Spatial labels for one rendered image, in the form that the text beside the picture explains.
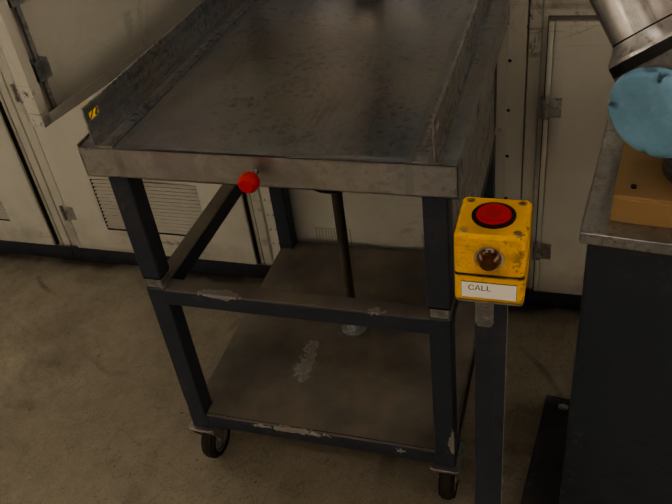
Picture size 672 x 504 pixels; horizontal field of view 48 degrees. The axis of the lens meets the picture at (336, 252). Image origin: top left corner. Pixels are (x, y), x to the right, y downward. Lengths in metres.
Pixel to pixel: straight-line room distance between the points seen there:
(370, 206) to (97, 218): 0.86
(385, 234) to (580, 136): 0.58
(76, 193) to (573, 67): 1.45
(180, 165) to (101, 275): 1.29
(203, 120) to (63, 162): 1.09
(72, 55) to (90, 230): 1.03
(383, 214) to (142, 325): 0.76
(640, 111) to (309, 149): 0.47
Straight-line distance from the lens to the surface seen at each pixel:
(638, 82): 0.95
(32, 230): 2.59
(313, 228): 2.09
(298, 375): 1.72
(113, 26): 1.58
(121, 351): 2.18
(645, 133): 0.97
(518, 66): 1.74
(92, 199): 2.36
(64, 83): 1.49
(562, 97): 1.75
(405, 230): 2.01
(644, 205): 1.12
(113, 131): 1.32
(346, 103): 1.27
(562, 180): 1.85
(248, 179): 1.13
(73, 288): 2.47
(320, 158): 1.12
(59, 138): 2.29
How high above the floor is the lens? 1.40
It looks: 37 degrees down
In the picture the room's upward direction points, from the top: 8 degrees counter-clockwise
